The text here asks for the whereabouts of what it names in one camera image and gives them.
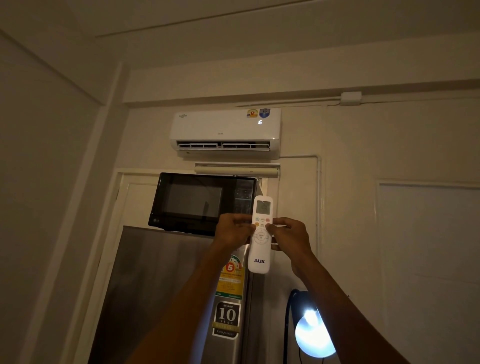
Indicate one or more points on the yellow energy label sticker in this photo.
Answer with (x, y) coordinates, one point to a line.
(232, 279)

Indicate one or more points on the white junction box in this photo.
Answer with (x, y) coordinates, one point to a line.
(351, 98)

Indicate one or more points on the black and white warranty sticker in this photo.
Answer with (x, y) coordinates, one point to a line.
(226, 319)

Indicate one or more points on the black microwave oven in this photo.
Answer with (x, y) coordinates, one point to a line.
(195, 204)

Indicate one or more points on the lit round lamp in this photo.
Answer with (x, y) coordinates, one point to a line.
(313, 333)

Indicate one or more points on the silver refrigerator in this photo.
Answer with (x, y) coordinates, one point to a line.
(150, 292)

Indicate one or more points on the person's left thumb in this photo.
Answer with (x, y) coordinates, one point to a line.
(247, 227)

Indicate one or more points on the person's left forearm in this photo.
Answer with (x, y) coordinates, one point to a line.
(183, 311)

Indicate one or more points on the white fluorescent tube fixture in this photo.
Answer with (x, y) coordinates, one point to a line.
(236, 169)

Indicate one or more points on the white wall air conditioner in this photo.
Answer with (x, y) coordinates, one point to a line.
(225, 129)

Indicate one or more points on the person's right hand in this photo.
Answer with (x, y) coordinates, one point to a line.
(294, 242)

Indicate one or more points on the person's right forearm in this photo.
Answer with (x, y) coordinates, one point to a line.
(345, 315)

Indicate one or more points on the white air conditioner remote control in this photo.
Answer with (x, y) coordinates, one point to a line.
(259, 258)

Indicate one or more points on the person's right thumb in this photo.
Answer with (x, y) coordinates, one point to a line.
(282, 222)

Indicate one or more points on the person's left hand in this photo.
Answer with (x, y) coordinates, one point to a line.
(230, 234)

